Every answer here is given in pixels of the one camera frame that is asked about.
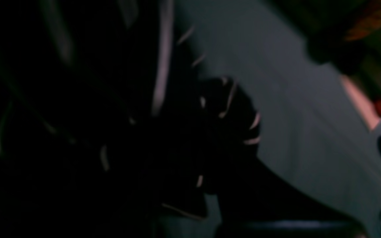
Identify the navy white striped t-shirt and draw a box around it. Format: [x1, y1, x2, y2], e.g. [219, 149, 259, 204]
[0, 0, 367, 238]

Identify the white paper sheet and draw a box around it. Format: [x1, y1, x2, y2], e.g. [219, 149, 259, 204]
[340, 75, 381, 132]

